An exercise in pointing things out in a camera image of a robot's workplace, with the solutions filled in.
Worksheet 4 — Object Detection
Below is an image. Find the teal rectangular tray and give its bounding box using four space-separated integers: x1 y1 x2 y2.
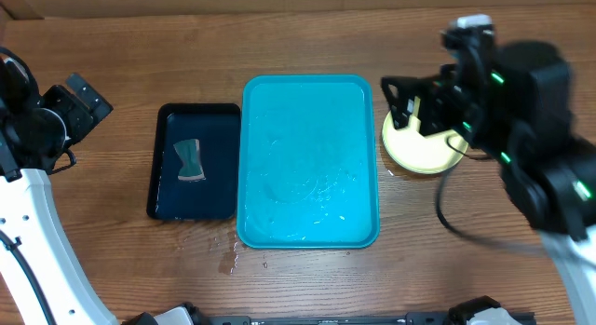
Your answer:
237 74 380 249

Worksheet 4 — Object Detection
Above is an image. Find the green sponge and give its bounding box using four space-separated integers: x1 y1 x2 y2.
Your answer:
174 139 205 182

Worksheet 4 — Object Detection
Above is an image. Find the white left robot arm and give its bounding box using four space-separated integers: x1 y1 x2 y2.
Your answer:
1 48 117 324

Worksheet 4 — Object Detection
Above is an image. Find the yellow plate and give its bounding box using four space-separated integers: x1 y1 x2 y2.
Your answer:
382 97 468 175

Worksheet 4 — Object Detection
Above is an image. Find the black rectangular tray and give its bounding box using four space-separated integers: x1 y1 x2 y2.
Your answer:
146 103 241 221

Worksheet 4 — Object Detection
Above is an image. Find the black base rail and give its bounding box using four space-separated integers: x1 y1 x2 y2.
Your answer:
121 295 536 325

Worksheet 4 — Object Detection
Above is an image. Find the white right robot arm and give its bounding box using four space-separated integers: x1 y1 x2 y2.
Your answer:
380 41 595 324

